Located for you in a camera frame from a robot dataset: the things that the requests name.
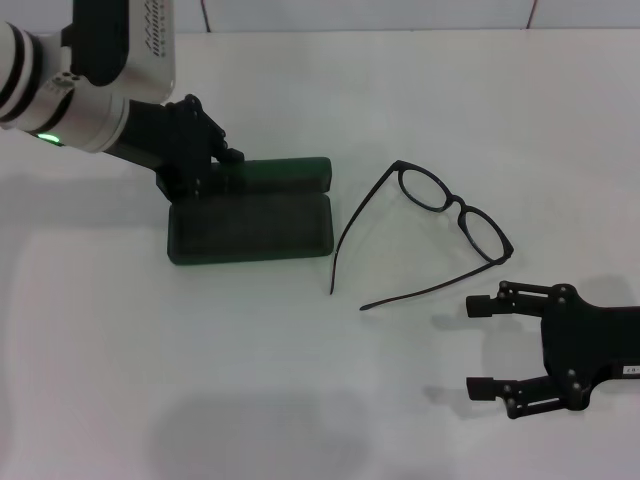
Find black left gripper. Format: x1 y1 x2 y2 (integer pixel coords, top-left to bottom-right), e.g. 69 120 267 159
107 93 247 199

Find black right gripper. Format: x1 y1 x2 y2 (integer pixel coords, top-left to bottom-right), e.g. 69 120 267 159
465 281 640 420

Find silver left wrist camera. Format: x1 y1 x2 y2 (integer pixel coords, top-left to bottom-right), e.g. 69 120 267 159
62 0 178 96

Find black glasses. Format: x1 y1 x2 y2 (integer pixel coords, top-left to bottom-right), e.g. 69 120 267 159
329 159 515 311

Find green glasses case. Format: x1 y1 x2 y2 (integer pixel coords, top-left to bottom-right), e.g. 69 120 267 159
167 156 335 266

